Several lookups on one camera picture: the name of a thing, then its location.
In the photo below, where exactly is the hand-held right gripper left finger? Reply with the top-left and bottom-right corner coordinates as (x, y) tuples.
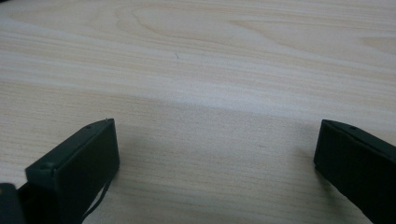
(18, 118), (120, 224)

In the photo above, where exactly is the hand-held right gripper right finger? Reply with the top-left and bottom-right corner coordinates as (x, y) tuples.
(313, 119), (396, 224)

